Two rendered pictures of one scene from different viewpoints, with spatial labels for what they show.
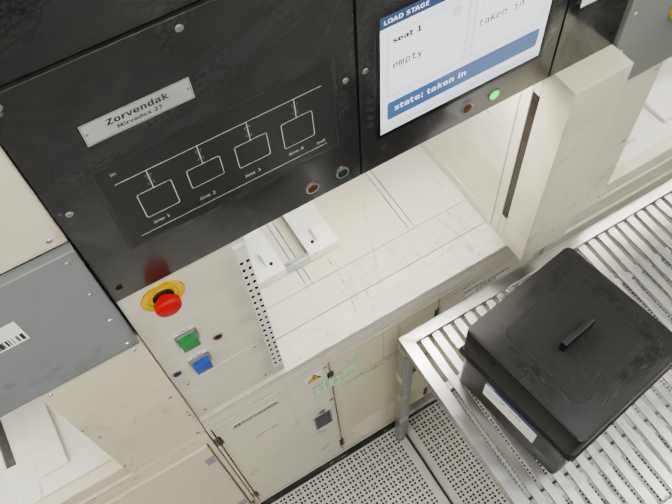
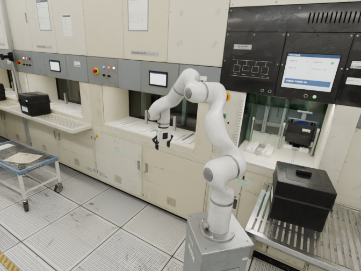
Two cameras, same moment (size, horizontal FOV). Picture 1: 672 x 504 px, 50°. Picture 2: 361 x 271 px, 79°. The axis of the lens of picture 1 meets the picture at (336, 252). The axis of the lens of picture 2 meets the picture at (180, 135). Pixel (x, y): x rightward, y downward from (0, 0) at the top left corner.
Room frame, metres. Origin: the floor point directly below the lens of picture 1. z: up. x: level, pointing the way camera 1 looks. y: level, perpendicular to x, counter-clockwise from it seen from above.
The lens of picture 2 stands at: (-0.75, -0.92, 1.63)
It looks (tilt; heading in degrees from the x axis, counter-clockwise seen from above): 20 degrees down; 54
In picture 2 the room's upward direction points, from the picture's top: 4 degrees clockwise
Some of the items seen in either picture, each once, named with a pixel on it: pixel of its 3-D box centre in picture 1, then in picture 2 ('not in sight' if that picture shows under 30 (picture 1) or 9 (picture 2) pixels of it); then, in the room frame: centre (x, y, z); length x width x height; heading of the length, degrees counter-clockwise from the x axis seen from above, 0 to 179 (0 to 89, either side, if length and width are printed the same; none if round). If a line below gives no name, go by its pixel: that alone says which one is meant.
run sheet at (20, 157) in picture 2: not in sight; (23, 157); (-0.88, 1.83, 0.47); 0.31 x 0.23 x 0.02; 137
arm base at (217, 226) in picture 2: not in sight; (219, 214); (-0.01, -0.29, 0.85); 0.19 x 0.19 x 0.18
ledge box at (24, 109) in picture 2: not in sight; (34, 103); (-0.68, 2.43, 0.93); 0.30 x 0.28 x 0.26; 112
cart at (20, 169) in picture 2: not in sight; (21, 170); (-0.93, 2.00, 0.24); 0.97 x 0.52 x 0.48; 118
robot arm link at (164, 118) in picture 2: not in sight; (163, 112); (-0.02, 0.31, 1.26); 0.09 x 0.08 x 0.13; 0
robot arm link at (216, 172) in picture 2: not in sight; (219, 180); (-0.04, -0.29, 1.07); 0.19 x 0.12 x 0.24; 0
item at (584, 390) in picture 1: (571, 344); (301, 180); (0.51, -0.42, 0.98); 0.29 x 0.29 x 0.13; 34
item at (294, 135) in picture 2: not in sight; (300, 128); (1.29, 0.02, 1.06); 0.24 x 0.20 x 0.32; 116
